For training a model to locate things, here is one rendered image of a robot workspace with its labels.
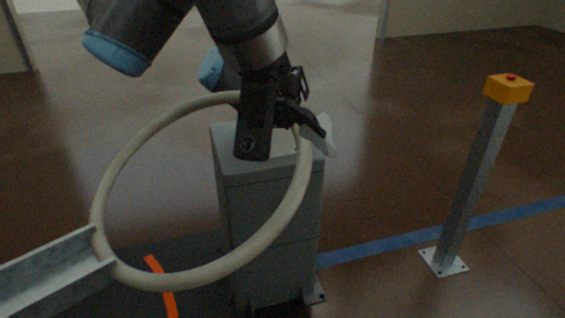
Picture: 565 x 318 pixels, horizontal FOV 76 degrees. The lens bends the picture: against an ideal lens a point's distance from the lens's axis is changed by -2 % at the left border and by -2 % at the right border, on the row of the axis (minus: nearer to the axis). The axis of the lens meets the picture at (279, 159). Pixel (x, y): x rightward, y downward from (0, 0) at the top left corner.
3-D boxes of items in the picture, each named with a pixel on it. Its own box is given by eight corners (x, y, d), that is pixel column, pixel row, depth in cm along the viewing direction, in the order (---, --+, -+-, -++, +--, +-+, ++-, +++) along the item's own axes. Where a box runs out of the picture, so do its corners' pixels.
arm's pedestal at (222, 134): (214, 249, 213) (195, 119, 165) (296, 232, 224) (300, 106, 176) (229, 326, 173) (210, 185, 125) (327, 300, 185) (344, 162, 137)
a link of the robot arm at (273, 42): (267, 41, 41) (196, 49, 45) (280, 75, 45) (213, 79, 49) (287, -1, 46) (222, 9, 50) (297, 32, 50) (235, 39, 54)
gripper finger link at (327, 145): (353, 127, 60) (312, 94, 57) (348, 155, 57) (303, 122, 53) (340, 134, 62) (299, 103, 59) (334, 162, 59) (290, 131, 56)
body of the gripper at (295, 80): (312, 94, 59) (292, 28, 50) (300, 134, 54) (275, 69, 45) (269, 96, 62) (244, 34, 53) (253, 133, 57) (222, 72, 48)
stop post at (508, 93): (469, 270, 200) (553, 85, 139) (438, 279, 195) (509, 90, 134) (446, 244, 216) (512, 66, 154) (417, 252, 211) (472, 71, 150)
